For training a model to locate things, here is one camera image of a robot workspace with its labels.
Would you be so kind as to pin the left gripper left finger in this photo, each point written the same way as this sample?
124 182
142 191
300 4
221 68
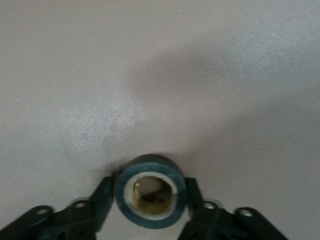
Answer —
75 220

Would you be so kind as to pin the black tape roll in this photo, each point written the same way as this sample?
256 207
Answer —
150 215

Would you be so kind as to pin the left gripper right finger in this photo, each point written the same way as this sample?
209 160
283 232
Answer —
215 222

